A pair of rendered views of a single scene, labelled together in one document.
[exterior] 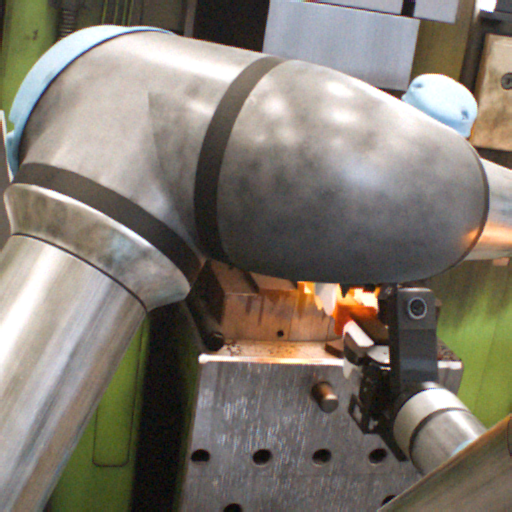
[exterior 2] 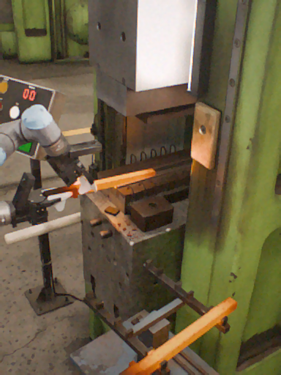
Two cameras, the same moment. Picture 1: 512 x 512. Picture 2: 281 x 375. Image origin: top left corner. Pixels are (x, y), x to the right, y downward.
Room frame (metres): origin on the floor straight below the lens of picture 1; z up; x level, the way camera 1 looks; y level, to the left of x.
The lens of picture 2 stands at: (0.89, -1.44, 1.83)
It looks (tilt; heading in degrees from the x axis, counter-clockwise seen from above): 31 degrees down; 74
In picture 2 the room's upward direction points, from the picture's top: 2 degrees clockwise
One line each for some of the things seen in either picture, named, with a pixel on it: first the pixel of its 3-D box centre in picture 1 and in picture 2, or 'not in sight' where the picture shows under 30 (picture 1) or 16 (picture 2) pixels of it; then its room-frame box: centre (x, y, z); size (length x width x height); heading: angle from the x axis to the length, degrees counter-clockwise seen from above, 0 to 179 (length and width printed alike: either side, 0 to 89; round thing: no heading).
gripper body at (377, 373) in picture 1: (402, 398); (27, 209); (0.88, -0.18, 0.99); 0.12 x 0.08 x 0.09; 17
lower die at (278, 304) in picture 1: (257, 257); (160, 176); (1.37, -0.01, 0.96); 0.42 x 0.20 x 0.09; 17
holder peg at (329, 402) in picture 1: (325, 398); (95, 222); (1.10, -0.12, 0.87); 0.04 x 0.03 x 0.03; 17
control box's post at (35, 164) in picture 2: not in sight; (40, 215); (0.93, 0.44, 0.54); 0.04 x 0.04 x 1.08; 17
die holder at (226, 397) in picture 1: (263, 406); (166, 240); (1.40, -0.05, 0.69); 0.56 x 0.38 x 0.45; 17
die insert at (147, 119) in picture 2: not in sight; (178, 104); (1.42, -0.02, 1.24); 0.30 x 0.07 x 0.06; 17
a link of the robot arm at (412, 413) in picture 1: (437, 429); (2, 214); (0.80, -0.20, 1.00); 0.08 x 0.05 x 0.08; 107
